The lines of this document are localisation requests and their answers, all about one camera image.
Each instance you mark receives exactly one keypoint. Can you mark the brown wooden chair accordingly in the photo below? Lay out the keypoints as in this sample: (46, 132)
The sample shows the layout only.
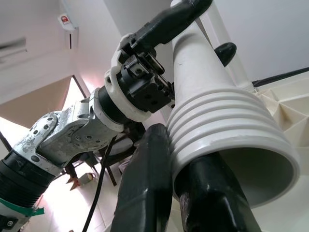
(79, 169)

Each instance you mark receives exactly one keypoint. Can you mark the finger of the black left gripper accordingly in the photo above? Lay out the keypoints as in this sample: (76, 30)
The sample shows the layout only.
(169, 21)
(225, 53)

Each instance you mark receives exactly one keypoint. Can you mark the white plastic table leg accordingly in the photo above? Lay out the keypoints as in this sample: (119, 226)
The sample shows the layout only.
(217, 120)
(223, 24)

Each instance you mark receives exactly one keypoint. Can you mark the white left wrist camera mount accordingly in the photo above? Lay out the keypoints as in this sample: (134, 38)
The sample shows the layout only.
(123, 101)

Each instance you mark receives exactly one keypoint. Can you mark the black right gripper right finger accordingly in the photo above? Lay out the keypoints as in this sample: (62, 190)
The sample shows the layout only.
(212, 200)

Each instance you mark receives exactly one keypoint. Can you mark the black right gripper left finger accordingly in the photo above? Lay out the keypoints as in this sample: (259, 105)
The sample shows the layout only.
(144, 183)

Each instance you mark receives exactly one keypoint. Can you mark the white wall air conditioner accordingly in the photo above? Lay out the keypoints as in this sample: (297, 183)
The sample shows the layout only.
(70, 17)

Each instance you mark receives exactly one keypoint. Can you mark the white plastic table top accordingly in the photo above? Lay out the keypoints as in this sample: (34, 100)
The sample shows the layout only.
(285, 116)

